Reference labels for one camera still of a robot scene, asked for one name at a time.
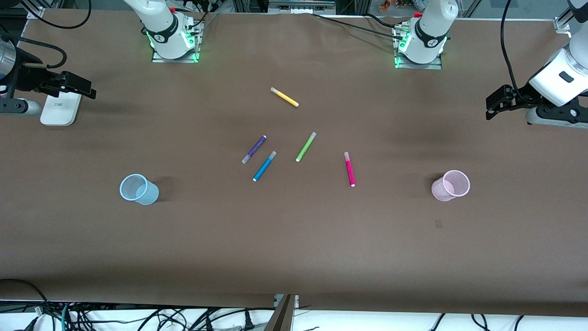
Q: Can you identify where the black cable on table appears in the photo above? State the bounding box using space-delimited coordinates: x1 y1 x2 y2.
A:
311 13 405 41

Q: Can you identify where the blue marker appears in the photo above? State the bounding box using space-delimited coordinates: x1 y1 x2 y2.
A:
252 150 277 182

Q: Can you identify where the purple marker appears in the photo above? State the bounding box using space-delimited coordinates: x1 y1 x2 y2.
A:
241 135 267 165

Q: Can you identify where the grey power strip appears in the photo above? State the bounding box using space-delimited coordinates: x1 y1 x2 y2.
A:
268 0 337 15

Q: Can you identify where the green marker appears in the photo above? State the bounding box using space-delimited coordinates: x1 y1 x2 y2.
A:
295 131 317 163

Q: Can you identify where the white flat box device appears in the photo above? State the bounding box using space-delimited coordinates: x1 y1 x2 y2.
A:
40 91 83 127

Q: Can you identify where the pink marker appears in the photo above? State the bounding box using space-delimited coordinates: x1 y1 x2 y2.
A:
344 151 356 188

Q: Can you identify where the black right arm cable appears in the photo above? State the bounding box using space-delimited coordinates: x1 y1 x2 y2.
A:
25 0 92 29

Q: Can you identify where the black floor cable loop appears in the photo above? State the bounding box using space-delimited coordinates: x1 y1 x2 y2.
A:
0 278 49 318

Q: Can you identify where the black plug floor cable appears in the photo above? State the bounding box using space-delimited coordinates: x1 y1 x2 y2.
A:
202 309 276 331

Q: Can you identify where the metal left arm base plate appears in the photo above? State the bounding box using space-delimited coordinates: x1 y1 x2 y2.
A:
393 22 443 70

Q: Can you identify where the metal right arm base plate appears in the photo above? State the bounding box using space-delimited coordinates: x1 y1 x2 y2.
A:
151 19 204 64

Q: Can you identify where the translucent pink cup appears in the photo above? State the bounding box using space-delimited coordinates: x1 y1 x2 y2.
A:
431 170 471 202

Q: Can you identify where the yellow marker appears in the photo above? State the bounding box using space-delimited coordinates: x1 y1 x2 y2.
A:
270 87 300 108

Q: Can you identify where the translucent blue cup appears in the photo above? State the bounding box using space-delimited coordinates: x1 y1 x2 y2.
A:
119 173 160 206

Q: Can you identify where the metal table edge bracket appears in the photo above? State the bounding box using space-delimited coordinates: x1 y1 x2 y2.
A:
263 294 300 331

